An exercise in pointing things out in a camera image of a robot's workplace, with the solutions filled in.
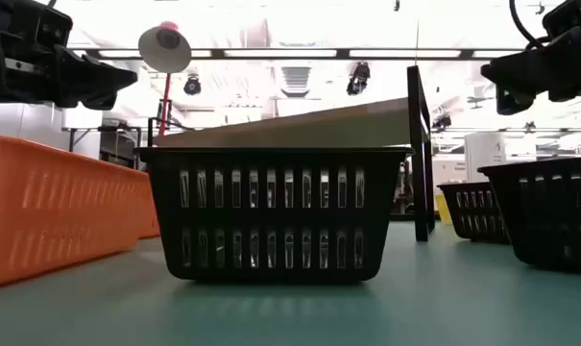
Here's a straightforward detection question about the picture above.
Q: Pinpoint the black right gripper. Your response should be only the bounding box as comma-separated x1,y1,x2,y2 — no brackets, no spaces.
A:
480,18,581,116

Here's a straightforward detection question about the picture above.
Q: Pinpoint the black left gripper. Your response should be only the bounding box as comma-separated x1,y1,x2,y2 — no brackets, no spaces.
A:
0,29,138,111

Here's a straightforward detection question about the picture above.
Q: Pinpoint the black plastic basket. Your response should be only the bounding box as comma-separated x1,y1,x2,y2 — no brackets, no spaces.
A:
476,154,581,276
437,181,511,245
133,146,415,284

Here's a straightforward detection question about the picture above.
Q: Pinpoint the yellow plastic basket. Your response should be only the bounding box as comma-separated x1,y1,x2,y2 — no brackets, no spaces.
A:
435,193,453,226

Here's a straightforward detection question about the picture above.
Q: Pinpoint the wooden shelf with black legs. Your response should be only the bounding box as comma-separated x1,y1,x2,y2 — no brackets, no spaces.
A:
145,64,437,243

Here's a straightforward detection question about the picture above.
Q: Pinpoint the black framed background table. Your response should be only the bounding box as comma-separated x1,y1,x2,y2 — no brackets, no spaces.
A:
61,125,145,170

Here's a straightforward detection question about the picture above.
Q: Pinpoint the red desk lamp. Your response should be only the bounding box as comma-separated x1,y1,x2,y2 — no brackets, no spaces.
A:
137,20,194,140

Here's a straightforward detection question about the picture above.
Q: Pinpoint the white cabinet with print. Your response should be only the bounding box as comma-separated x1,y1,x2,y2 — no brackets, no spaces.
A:
464,132,508,184

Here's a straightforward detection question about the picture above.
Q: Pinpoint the ceiling air vent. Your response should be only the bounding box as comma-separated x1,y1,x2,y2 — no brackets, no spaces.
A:
279,65,313,98

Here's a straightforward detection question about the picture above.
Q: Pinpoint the green table mat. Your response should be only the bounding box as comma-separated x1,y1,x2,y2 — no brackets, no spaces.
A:
0,218,581,346

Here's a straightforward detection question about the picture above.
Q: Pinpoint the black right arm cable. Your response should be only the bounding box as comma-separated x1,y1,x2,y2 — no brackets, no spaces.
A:
508,0,553,52

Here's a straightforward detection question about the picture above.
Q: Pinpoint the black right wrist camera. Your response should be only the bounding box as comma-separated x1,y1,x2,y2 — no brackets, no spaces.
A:
542,0,581,37

